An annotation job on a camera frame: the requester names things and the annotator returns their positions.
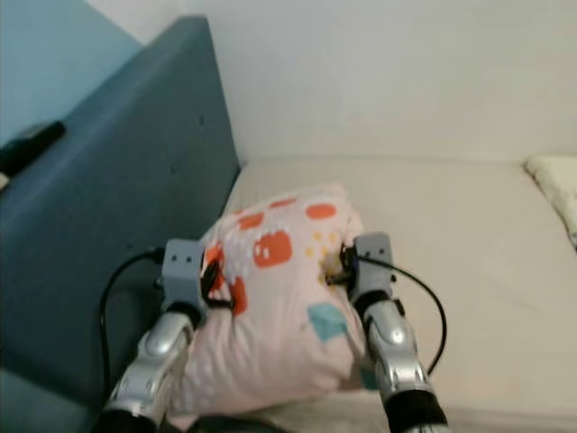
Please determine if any beige bed mattress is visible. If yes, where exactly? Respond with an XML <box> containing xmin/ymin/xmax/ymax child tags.
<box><xmin>216</xmin><ymin>158</ymin><xmax>577</xmax><ymax>429</ymax></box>

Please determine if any teal upholstered headboard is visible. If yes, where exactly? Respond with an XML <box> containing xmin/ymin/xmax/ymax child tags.
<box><xmin>0</xmin><ymin>16</ymin><xmax>243</xmax><ymax>416</ymax></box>

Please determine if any black remote control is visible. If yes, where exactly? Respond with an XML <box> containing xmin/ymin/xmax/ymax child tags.
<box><xmin>0</xmin><ymin>120</ymin><xmax>67</xmax><ymax>177</ymax></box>

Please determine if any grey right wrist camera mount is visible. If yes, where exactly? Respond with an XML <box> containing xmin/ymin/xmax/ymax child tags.
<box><xmin>352</xmin><ymin>232</ymin><xmax>396</xmax><ymax>303</ymax></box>

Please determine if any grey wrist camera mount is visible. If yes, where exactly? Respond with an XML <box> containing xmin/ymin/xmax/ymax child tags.
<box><xmin>162</xmin><ymin>239</ymin><xmax>208</xmax><ymax>312</ymax></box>
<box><xmin>352</xmin><ymin>232</ymin><xmax>396</xmax><ymax>303</ymax></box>

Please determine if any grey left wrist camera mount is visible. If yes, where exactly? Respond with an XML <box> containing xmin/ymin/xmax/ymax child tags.
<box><xmin>162</xmin><ymin>239</ymin><xmax>208</xmax><ymax>312</ymax></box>

